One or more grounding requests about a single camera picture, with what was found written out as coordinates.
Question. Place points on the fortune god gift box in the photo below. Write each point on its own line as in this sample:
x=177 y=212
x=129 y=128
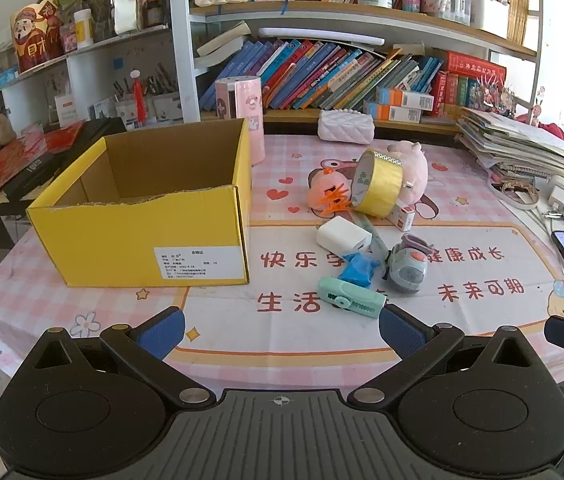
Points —
x=37 y=37

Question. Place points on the grey round toy gadget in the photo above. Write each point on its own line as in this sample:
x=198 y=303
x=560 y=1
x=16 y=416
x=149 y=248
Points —
x=408 y=267

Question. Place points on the red tassel ornament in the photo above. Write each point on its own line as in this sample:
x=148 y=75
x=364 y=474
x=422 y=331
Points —
x=138 y=100

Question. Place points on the yellow tape roll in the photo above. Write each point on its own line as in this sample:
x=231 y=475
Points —
x=381 y=185

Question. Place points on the stack of lying books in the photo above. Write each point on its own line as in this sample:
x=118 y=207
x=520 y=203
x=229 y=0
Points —
x=222 y=47

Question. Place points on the white card with red label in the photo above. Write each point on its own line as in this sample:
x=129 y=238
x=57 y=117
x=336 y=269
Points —
x=69 y=110

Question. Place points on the white lamp bar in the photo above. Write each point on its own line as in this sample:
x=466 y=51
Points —
x=322 y=35

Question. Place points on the white pen holder box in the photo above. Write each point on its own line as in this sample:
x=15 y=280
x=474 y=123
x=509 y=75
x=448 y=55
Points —
x=489 y=15

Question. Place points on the large red plastic bag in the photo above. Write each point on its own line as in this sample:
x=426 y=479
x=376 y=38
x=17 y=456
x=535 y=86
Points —
x=7 y=170

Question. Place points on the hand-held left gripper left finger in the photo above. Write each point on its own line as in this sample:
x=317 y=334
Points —
x=162 y=334

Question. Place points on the small white red box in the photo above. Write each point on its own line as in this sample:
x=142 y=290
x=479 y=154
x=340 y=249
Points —
x=401 y=215

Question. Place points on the small red plastic bag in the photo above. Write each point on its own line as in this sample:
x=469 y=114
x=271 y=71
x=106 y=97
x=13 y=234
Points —
x=62 y=137

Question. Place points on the pink cylinder container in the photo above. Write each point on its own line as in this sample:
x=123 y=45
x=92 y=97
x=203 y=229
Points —
x=247 y=105

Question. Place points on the teal ruler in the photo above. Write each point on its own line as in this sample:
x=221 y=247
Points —
x=374 y=237

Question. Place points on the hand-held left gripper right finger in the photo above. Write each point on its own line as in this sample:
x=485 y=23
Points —
x=401 y=334

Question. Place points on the pink box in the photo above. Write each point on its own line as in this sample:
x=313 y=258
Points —
x=68 y=40

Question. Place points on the stack of papers and booklets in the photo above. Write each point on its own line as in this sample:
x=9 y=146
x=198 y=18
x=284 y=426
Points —
x=516 y=142

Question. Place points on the yellow cardboard box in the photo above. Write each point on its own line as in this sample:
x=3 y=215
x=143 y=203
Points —
x=112 y=240

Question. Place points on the orange white carton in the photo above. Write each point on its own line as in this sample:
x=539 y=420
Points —
x=391 y=112
x=406 y=99

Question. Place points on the thick red dictionary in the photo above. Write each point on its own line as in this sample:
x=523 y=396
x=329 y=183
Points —
x=476 y=65

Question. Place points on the white plastic bottle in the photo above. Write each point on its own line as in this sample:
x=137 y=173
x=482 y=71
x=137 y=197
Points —
x=83 y=30

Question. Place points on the blue tissue packet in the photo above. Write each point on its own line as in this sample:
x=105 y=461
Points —
x=4 y=80

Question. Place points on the black flat pouch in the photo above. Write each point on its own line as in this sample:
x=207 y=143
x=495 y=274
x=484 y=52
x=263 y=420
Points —
x=34 y=170

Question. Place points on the white pencil cup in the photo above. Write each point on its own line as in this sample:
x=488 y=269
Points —
x=168 y=107
x=124 y=114

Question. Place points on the white quilted purse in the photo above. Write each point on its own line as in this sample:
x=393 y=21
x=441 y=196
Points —
x=345 y=126

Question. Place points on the pink printed tablecloth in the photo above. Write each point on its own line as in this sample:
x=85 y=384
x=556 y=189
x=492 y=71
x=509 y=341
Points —
x=282 y=340

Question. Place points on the black keyboard instrument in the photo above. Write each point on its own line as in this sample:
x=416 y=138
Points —
x=104 y=127

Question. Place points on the white carton-shaped container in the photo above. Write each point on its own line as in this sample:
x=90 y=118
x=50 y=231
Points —
x=127 y=7

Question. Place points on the wooden bookshelf with white frame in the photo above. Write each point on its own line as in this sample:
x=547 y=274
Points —
x=179 y=35

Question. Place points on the white shelf unit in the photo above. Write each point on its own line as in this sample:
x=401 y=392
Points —
x=87 y=70

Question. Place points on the orange hair clip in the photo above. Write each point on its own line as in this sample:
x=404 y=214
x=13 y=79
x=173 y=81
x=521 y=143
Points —
x=334 y=200

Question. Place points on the small pink plush toy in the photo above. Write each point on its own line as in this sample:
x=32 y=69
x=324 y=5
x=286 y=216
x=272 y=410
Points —
x=414 y=165

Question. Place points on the white charger adapter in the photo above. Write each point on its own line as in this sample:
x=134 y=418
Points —
x=338 y=234

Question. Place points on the blue plastic bag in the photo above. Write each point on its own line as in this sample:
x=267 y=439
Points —
x=357 y=271

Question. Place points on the row of leaning blue books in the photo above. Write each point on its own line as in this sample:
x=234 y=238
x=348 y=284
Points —
x=322 y=75

